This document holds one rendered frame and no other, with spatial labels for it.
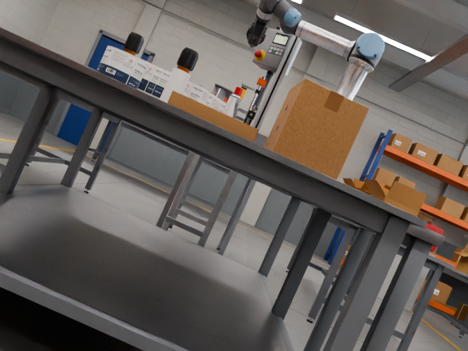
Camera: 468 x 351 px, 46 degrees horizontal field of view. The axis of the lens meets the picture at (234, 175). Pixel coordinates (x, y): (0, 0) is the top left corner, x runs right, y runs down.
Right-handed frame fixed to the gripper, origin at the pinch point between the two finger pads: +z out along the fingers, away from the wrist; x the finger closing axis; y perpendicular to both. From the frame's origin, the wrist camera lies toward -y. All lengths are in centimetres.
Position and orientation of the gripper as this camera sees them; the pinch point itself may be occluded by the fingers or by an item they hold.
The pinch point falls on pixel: (251, 46)
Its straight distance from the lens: 273.7
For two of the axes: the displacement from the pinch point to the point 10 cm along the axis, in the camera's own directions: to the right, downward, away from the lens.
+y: 3.5, -7.9, 5.0
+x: -9.1, -4.1, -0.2
